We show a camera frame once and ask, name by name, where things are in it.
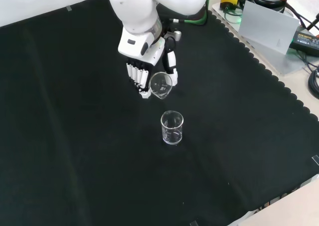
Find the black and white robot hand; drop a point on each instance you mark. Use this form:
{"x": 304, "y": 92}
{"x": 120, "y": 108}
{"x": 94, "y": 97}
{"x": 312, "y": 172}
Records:
{"x": 135, "y": 45}

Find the small clear glass beaker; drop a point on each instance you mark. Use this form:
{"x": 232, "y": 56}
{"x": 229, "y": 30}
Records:
{"x": 159, "y": 86}

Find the large clear glass beaker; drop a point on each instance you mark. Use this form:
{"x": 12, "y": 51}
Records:
{"x": 172, "y": 128}

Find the black bench cloth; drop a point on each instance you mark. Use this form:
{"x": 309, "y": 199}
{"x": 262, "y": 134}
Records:
{"x": 74, "y": 136}

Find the pale board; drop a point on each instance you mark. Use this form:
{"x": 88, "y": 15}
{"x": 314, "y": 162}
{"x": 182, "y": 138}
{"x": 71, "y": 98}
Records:
{"x": 264, "y": 24}

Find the black power adapter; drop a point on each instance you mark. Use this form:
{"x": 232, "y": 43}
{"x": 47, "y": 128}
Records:
{"x": 305, "y": 40}

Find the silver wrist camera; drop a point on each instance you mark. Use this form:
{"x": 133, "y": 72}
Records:
{"x": 177, "y": 34}

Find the grey metal base plate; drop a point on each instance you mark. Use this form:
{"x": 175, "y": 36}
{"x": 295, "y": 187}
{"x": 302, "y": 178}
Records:
{"x": 279, "y": 61}

